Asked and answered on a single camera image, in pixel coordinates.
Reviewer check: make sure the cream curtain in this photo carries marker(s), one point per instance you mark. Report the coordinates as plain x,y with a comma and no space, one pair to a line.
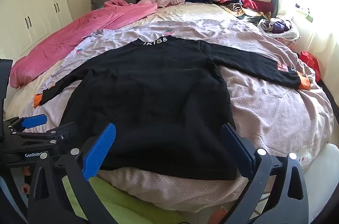
317,38

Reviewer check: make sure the pink quilt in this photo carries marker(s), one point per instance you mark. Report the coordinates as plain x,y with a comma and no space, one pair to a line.
66,36

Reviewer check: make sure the light green cloth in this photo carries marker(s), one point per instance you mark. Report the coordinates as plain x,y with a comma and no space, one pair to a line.
119,202

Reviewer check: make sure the white bed base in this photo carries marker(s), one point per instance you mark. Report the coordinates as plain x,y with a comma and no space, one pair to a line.
327,160

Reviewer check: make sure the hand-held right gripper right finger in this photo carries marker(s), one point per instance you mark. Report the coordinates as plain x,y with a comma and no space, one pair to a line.
239,152

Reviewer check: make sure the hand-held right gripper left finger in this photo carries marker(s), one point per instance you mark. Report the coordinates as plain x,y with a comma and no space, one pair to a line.
99,152

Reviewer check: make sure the white wardrobe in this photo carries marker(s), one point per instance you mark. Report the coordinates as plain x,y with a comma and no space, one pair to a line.
39,1

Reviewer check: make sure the pink printed blanket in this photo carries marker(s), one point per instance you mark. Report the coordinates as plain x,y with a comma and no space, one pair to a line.
264,112

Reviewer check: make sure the red bag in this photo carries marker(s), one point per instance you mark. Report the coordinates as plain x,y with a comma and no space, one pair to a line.
309,62

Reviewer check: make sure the black t-shirt with print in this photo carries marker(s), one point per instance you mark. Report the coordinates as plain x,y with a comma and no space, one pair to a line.
148,96

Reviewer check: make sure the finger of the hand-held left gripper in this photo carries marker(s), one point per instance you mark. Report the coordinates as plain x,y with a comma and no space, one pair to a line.
62,131
34,120

